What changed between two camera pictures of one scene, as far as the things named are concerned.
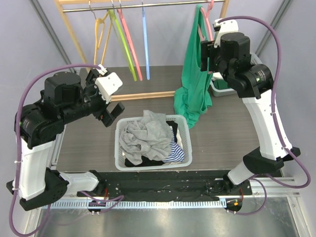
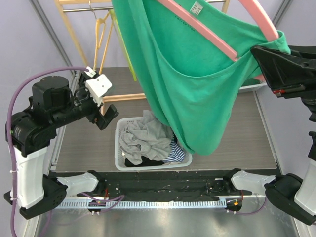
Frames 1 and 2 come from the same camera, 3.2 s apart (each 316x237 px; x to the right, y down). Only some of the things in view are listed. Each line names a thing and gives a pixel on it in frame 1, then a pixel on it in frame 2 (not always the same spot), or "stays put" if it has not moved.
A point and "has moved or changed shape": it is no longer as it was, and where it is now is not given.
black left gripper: (107, 117) to (102, 121)
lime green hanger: (115, 25) stays put
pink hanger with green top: (200, 28) to (269, 30)
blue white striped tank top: (177, 153) stays put
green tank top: (194, 95) has moved or changed shape
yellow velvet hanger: (97, 46) stays put
